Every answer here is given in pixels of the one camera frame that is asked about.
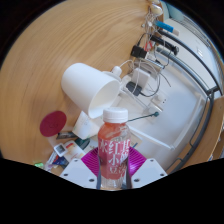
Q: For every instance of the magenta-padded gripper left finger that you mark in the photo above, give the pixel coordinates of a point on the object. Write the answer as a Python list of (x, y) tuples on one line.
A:
[(80, 173)]

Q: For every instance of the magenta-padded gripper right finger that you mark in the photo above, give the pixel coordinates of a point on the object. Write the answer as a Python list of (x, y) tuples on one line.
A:
[(148, 173)]

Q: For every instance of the clear pink-labelled drink bottle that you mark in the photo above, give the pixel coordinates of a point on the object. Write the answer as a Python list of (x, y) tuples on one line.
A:
[(114, 150)]

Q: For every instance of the green packet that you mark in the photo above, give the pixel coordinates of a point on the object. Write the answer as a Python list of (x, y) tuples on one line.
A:
[(38, 164)]

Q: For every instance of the flat round red coaster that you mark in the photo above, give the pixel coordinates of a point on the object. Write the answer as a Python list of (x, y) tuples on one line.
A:
[(52, 123)]

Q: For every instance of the white cup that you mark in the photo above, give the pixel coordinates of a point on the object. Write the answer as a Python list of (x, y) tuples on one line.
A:
[(83, 85)]

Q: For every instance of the white charger block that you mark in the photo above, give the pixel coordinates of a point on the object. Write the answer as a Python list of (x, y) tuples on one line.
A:
[(140, 77)]

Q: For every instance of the black plug adapter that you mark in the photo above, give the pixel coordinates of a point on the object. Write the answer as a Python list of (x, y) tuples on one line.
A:
[(138, 51)]

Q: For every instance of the small blue bottle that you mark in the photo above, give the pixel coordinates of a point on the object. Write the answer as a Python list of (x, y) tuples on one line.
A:
[(165, 27)]

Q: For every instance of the small white round object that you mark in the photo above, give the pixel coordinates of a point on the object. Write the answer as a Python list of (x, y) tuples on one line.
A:
[(156, 9)]

